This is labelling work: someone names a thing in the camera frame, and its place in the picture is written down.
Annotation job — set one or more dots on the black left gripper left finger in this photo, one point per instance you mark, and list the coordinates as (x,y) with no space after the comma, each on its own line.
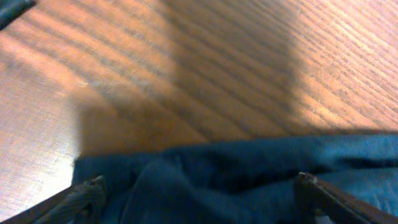
(80,203)

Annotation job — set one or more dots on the navy blue shorts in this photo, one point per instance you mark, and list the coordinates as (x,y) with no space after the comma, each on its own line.
(241,181)

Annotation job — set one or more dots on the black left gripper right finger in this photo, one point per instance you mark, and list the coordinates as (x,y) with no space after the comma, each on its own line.
(318,201)

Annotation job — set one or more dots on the folded navy shorts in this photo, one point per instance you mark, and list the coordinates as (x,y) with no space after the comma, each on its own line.
(12,9)

